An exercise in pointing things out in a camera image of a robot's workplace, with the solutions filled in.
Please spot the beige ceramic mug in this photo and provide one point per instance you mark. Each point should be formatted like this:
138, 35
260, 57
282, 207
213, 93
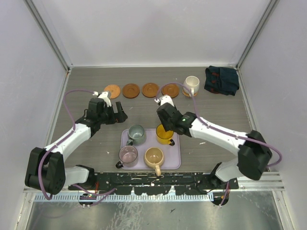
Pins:
154, 158

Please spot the woven rattan coaster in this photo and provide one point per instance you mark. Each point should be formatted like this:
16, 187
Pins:
187, 95
114, 90

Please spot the aluminium frame rail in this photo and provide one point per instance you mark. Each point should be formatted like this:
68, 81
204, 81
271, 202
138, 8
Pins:
268, 181

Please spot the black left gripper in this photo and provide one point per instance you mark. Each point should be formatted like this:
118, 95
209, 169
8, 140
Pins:
119, 117

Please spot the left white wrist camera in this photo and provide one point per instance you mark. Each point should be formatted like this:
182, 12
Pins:
106, 95

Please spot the dark blue folded cloth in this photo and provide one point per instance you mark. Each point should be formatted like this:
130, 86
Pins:
221, 80

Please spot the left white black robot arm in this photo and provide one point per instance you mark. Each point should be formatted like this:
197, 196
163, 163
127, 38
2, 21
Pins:
46, 170

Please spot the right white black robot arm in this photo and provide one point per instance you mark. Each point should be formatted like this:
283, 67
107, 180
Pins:
251, 151

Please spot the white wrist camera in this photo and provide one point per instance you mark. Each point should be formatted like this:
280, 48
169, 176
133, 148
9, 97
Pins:
106, 95
165, 99

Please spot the brown wooden coaster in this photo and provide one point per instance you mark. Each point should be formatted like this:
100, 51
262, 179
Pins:
171, 90
150, 90
130, 90

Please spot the pink ceramic mug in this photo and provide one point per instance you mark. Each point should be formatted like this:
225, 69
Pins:
128, 157

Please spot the yellow glass cup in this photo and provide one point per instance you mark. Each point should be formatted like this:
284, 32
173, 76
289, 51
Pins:
164, 137

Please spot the white speckled ceramic mug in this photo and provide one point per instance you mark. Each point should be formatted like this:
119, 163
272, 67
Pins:
191, 83

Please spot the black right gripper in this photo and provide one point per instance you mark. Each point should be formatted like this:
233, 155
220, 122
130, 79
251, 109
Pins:
166, 127

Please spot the lavender plastic tray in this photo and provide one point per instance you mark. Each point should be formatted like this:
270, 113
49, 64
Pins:
171, 153

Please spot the grey ceramic mug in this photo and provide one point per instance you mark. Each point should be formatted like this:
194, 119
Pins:
136, 135

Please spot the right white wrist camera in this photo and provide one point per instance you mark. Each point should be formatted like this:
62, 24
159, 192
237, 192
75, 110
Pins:
165, 99

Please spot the white slotted cable duct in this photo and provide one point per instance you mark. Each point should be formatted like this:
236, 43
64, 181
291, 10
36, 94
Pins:
79, 197

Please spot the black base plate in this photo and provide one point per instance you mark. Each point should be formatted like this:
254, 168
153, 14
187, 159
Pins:
184, 183

